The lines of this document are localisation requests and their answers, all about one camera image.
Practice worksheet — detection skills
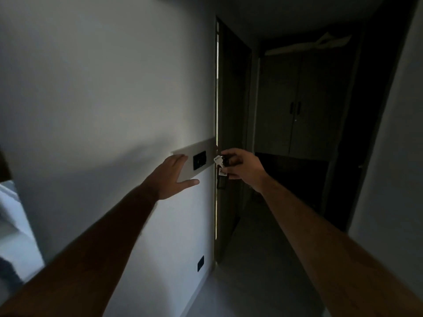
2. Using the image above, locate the white ceiling fan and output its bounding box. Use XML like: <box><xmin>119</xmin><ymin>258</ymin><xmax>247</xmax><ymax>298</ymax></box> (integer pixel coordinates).
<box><xmin>264</xmin><ymin>32</ymin><xmax>353</xmax><ymax>57</ymax></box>

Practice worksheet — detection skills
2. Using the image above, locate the person's left hand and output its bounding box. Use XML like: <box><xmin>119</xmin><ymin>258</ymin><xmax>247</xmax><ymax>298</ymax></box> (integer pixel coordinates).
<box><xmin>142</xmin><ymin>154</ymin><xmax>200</xmax><ymax>201</ymax></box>

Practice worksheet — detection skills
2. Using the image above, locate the grey wall switch panel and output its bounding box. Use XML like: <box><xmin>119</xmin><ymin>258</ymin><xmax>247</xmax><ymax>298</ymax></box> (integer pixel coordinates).
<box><xmin>171</xmin><ymin>137</ymin><xmax>219</xmax><ymax>183</ymax></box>

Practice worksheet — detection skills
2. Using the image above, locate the silver key with tag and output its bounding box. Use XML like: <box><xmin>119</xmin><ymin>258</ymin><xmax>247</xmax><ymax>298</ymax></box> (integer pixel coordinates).
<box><xmin>213</xmin><ymin>155</ymin><xmax>229</xmax><ymax>190</ymax></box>

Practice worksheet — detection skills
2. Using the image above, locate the person's right forearm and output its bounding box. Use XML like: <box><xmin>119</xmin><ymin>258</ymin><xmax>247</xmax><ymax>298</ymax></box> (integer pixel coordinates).
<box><xmin>257</xmin><ymin>176</ymin><xmax>423</xmax><ymax>317</ymax></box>

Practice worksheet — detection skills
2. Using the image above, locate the person's left forearm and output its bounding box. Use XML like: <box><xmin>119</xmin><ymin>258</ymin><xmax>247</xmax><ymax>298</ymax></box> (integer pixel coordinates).
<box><xmin>0</xmin><ymin>184</ymin><xmax>160</xmax><ymax>317</ymax></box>

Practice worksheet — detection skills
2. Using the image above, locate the black wall switch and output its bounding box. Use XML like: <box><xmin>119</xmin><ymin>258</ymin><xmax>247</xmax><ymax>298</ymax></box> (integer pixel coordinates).
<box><xmin>193</xmin><ymin>150</ymin><xmax>207</xmax><ymax>171</ymax></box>

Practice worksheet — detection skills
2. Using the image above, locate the dark low cabinet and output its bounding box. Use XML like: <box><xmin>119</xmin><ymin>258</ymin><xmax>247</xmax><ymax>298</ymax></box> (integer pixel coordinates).
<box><xmin>254</xmin><ymin>152</ymin><xmax>330</xmax><ymax>213</ymax></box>

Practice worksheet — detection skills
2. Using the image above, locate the person's right hand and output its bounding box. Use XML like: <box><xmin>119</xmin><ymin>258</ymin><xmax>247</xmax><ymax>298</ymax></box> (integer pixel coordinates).
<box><xmin>220</xmin><ymin>148</ymin><xmax>270</xmax><ymax>194</ymax></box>

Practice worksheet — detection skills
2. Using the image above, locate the dark wide door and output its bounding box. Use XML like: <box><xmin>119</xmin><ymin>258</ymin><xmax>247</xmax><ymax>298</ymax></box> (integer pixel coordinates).
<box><xmin>321</xmin><ymin>0</ymin><xmax>419</xmax><ymax>232</ymax></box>

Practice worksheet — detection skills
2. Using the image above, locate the white bedsheet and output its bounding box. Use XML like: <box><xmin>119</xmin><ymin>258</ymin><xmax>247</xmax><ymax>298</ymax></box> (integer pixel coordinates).
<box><xmin>0</xmin><ymin>180</ymin><xmax>46</xmax><ymax>296</ymax></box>

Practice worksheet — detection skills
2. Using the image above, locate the dark narrow door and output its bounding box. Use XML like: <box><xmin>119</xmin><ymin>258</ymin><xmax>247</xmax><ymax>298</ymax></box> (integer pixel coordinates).
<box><xmin>214</xmin><ymin>17</ymin><xmax>254</xmax><ymax>263</ymax></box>

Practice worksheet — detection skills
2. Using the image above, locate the dark two-door wardrobe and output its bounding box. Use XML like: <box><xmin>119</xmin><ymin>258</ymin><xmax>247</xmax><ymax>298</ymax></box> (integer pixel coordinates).
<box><xmin>254</xmin><ymin>51</ymin><xmax>352</xmax><ymax>161</ymax></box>

